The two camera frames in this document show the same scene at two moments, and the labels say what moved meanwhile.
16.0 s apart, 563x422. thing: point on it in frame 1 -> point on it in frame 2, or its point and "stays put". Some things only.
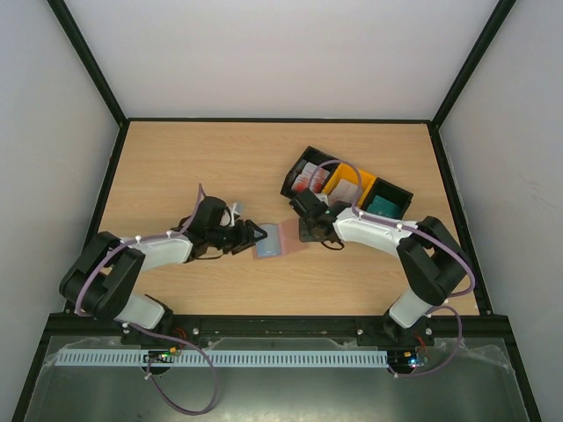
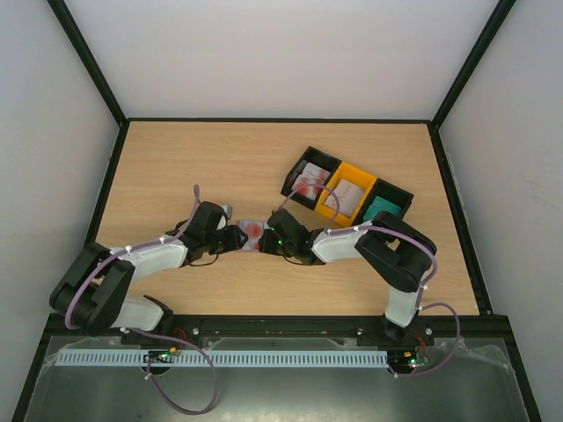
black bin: (312, 156) stays put
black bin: (390, 192) stays put
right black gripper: (305, 230) -> (268, 240)
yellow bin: (348, 172) stays put
